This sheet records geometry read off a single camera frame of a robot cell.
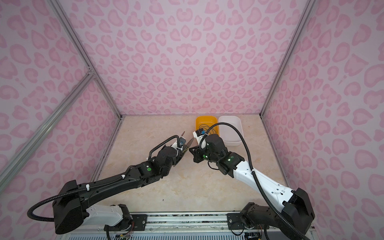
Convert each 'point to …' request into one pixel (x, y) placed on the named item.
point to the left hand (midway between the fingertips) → (175, 142)
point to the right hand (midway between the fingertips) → (190, 148)
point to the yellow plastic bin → (206, 122)
